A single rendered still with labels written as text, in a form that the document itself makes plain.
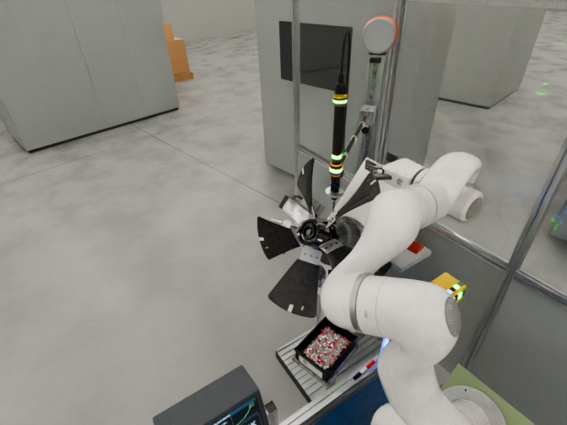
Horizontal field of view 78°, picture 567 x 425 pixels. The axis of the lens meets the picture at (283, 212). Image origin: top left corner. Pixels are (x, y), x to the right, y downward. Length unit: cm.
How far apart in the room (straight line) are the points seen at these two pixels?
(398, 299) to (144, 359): 233
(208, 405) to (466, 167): 85
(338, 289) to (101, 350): 245
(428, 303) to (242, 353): 211
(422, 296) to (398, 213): 14
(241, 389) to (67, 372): 202
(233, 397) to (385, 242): 61
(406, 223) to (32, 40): 597
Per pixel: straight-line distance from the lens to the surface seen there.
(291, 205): 183
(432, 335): 57
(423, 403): 74
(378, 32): 183
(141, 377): 268
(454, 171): 86
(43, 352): 313
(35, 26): 627
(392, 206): 61
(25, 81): 629
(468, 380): 127
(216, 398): 104
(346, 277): 62
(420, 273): 227
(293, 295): 155
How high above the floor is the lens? 215
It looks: 35 degrees down
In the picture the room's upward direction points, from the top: 2 degrees counter-clockwise
